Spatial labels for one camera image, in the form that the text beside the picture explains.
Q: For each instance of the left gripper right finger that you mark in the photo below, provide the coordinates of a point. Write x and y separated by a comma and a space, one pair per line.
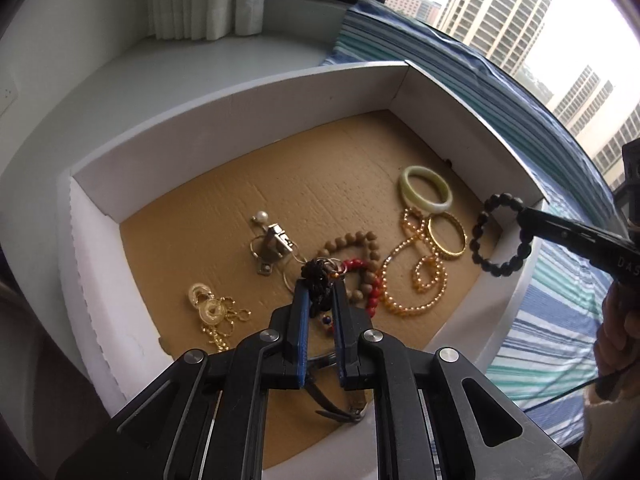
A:
349, 323

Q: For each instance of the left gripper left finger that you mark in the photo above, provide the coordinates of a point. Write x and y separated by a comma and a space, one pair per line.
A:
287, 361

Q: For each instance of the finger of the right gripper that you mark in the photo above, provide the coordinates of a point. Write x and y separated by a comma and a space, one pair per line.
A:
604, 250

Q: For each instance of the pale green jade bangle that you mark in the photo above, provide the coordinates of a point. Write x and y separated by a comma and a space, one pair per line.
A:
424, 189

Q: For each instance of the blue striped bed sheet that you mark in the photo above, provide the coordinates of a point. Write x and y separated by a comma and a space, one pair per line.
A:
546, 361

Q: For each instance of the white cardboard box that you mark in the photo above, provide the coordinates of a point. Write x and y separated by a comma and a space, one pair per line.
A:
168, 203

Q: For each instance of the white wall socket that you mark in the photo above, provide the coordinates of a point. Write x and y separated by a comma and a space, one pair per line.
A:
8, 93

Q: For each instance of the person's right hand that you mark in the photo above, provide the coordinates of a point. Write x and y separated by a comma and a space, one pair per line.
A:
617, 344

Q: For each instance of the gold bangle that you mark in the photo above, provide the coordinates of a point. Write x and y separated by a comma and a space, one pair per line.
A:
447, 235

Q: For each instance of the cream right sleeve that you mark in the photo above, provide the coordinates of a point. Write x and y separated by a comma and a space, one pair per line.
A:
604, 424

